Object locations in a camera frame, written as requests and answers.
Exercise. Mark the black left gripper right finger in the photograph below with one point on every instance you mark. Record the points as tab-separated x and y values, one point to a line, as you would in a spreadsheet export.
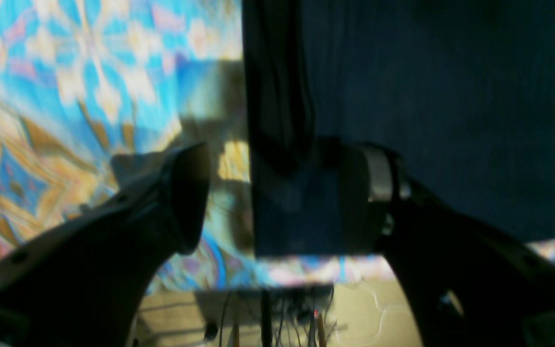
468	284

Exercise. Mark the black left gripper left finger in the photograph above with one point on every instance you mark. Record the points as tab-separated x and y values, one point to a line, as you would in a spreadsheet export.
80	284

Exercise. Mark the colourful patterned tablecloth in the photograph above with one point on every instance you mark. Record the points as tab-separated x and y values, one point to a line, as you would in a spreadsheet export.
94	92

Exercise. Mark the dark navy T-shirt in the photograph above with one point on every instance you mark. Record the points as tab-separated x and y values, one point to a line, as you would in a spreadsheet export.
463	90

